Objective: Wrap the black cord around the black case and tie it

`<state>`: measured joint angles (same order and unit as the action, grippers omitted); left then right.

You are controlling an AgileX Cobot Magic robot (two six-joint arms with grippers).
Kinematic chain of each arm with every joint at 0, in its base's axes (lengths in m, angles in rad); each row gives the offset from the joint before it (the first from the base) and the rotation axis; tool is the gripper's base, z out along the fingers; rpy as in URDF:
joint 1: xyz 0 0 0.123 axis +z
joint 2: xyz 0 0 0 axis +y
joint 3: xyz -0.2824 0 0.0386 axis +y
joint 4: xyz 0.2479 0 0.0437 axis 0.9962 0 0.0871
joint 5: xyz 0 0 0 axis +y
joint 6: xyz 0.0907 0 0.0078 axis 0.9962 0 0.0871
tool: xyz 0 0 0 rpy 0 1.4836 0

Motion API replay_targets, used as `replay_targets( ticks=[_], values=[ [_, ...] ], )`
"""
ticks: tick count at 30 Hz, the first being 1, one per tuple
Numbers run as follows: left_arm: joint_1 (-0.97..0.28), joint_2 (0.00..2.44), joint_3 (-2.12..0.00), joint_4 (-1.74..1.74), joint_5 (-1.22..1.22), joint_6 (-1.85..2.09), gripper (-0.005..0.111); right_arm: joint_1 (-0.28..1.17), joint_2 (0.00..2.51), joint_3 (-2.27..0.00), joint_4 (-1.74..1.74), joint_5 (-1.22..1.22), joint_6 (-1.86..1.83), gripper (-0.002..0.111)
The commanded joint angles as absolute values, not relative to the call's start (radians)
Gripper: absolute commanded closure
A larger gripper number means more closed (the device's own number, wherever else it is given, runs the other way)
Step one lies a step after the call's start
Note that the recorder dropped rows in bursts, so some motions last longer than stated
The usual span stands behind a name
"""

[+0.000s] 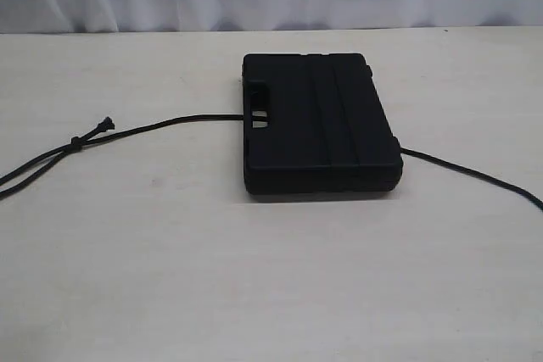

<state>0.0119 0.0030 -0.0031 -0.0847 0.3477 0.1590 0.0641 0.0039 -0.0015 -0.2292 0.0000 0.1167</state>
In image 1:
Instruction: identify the black cord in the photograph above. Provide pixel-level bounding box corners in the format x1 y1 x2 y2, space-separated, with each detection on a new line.
0 114 543 213

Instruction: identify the black plastic case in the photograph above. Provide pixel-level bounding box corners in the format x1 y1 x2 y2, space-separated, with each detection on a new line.
242 53 404 196

